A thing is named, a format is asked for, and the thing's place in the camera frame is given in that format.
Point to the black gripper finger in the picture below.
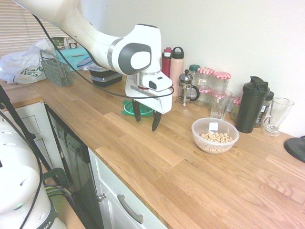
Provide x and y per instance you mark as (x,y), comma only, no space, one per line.
(137,112)
(156,121)

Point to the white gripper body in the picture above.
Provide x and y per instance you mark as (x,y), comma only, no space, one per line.
(152,101)

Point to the green round container lid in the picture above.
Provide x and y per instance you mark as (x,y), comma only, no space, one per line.
(128,111)

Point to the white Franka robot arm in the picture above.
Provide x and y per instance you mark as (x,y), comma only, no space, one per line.
(102,43)

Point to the glass jar red gingham lid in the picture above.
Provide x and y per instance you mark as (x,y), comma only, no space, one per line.
(203,97)
(222,96)
(221,81)
(205,77)

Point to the clear plastic cereal container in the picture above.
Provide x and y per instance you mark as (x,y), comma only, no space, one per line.
(214,145)

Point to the small jar red gingham lid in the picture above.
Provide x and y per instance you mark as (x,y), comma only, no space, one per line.
(236,107)

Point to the glass French press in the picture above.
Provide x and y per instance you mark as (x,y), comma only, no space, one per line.
(187,89)

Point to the pink bottle black cap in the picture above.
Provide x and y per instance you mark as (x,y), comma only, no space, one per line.
(177,71)

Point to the red water bottle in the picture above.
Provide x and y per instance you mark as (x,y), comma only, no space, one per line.
(166,64)

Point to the clear bottle green cap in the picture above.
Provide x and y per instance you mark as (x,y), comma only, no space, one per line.
(193,71)

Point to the clear glass tumbler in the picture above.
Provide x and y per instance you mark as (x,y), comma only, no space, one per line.
(219,108)

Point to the blue zip plastic bag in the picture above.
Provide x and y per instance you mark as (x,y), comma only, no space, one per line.
(84,64)

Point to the black dishwasher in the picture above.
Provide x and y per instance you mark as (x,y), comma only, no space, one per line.
(76,162)

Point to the teal bread box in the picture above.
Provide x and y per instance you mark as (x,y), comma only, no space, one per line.
(71,53)

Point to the grey plastic cutlery basket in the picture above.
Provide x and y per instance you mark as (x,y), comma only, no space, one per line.
(57,71)

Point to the silver cabinet knob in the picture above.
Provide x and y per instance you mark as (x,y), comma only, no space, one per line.
(102,197)

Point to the brown yogurt cup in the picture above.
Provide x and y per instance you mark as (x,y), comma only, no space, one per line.
(71,43)

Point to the black shaker bottle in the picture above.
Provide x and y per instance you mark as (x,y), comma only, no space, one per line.
(250,107)

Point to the green metal clamp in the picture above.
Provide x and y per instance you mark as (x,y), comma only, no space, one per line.
(58,176)

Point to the white kitchen cabinet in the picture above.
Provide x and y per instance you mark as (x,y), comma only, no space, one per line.
(112,214)

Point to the green yogurt cup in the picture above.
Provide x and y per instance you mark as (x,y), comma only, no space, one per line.
(58,43)

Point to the dark spice bottle black cap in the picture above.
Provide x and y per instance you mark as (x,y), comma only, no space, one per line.
(263,114)

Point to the white plastic shopping bag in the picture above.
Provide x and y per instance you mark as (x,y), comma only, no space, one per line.
(19,66)

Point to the black round lamp base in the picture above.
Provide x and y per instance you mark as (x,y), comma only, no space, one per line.
(296,148)

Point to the window blind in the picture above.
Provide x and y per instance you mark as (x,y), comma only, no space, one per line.
(16,31)

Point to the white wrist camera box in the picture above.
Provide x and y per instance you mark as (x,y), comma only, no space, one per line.
(158,82)

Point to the black camera tripod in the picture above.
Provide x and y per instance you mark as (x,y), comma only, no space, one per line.
(14,112)

